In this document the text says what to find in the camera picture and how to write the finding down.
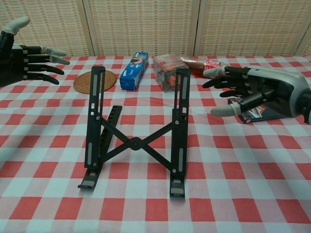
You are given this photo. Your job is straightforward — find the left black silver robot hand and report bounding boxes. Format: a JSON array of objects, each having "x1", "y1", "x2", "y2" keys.
[{"x1": 0, "y1": 16, "x2": 70, "y2": 88}]

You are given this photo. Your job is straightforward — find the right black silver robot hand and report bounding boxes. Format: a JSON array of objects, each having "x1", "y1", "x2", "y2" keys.
[{"x1": 202, "y1": 65, "x2": 308, "y2": 117}]

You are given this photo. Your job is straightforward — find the black folding stand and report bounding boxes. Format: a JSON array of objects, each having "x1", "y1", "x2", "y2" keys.
[{"x1": 77, "y1": 65, "x2": 191, "y2": 200}]

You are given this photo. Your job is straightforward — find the dark snack packet red print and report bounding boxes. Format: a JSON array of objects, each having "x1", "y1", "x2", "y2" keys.
[{"x1": 227, "y1": 98, "x2": 288, "y2": 124}]

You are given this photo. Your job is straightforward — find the round brown rattan coaster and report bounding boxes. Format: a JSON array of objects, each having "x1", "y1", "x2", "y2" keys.
[{"x1": 73, "y1": 69, "x2": 118, "y2": 94}]

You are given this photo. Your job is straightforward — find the cola bottle with red label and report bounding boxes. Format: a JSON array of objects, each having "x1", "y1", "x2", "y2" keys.
[{"x1": 181, "y1": 56, "x2": 227, "y2": 78}]

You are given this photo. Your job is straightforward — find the clear plastic box red contents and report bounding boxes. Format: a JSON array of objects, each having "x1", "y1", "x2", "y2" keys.
[{"x1": 153, "y1": 54, "x2": 189, "y2": 93}]

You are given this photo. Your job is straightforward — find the red white checkered tablecloth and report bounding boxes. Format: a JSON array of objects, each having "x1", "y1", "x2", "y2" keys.
[{"x1": 0, "y1": 55, "x2": 311, "y2": 233}]

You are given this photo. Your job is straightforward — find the blue Oreo cookie box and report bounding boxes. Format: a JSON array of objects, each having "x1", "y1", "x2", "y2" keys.
[{"x1": 119, "y1": 51, "x2": 149, "y2": 91}]

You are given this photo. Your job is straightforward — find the bamboo folding screen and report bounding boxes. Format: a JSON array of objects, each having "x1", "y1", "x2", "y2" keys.
[{"x1": 0, "y1": 0, "x2": 311, "y2": 58}]

